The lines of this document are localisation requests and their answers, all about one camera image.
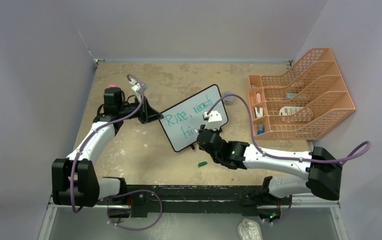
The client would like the white stapler in organizer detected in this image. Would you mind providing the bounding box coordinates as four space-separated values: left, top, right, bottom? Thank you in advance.
253 106 264 120

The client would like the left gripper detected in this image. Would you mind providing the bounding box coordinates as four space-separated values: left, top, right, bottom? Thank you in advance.
118 95 163 124

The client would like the clear plastic bag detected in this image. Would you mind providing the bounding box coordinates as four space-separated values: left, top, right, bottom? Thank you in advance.
237 218 263 240

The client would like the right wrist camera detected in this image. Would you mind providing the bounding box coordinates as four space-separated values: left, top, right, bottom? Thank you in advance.
203 110 223 129

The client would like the white label card in organizer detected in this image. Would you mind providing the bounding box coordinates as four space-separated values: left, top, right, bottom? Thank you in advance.
279 106 303 116

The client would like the green marker cap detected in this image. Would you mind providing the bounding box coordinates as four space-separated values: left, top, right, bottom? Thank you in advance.
197 161 208 168

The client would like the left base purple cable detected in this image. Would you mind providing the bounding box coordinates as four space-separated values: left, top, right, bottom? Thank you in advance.
106 189 164 232

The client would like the orange plastic file organizer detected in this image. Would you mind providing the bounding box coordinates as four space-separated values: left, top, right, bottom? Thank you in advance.
247 47 356 140

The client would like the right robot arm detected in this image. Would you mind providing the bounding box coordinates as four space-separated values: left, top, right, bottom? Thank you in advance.
196 128 343 204

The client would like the small whiteboard black frame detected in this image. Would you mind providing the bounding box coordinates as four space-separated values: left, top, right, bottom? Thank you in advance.
159 84 221 152

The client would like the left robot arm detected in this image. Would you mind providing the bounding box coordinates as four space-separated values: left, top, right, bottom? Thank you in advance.
51 86 163 213

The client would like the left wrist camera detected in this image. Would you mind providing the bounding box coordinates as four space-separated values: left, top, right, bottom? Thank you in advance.
129 79 148 102

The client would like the clear jar of paperclips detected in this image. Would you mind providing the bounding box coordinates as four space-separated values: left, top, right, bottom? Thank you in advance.
223 91 235 106

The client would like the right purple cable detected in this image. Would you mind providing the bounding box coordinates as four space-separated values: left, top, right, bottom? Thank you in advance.
206 94 371 165

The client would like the aluminium frame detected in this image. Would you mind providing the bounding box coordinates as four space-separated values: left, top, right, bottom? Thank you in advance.
38 140 349 240

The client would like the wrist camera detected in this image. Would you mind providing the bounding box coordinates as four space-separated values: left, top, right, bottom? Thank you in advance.
129 79 148 102
203 110 223 129

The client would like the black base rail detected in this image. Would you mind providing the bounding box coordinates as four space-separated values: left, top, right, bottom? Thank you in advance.
98 184 290 218

